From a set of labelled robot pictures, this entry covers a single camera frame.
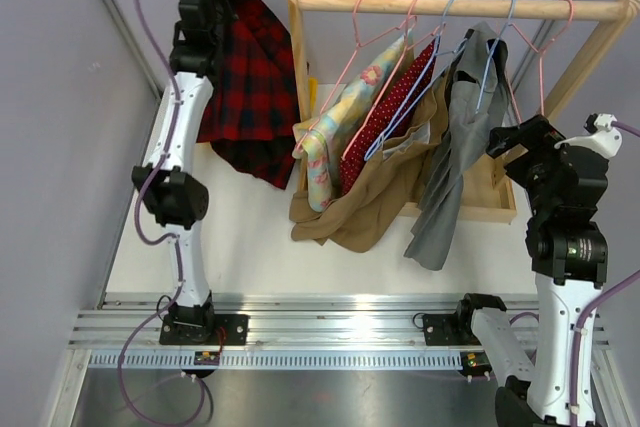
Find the tan brown skirt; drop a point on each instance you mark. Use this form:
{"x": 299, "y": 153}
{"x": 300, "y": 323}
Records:
{"x": 394, "y": 176}

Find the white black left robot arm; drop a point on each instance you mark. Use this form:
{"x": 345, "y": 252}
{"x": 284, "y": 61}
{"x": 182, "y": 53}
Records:
{"x": 166, "y": 187}

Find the pastel floral skirt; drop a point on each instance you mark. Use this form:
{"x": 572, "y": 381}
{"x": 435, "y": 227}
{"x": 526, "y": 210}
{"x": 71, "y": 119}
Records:
{"x": 322, "y": 139}

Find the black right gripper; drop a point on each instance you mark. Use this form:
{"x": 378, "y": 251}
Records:
{"x": 538, "y": 135}

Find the yellow plastic tray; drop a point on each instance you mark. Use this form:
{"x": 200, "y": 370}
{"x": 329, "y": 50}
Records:
{"x": 312, "y": 91}

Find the wooden clothes rack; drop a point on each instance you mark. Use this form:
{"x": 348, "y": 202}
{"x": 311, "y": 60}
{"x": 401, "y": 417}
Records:
{"x": 488, "y": 195}

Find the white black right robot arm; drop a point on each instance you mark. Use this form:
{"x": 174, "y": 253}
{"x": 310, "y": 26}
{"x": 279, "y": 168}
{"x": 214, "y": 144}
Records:
{"x": 569, "y": 257}

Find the blue wire hanger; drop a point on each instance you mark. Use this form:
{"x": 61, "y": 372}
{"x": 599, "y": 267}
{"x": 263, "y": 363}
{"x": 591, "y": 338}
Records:
{"x": 490, "y": 54}
{"x": 418, "y": 89}

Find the grey skirt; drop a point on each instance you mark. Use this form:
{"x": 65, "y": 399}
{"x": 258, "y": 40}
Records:
{"x": 464, "y": 142}

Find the red white polka-dot skirt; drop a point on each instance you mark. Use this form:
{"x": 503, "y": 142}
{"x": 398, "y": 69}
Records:
{"x": 352, "y": 163}

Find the red black plaid skirt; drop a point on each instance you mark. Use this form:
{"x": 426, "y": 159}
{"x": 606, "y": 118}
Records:
{"x": 249, "y": 120}

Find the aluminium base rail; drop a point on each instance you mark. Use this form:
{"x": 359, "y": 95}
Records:
{"x": 277, "y": 332}

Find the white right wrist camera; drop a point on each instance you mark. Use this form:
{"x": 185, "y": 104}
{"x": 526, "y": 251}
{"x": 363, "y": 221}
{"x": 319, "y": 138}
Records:
{"x": 602, "y": 136}

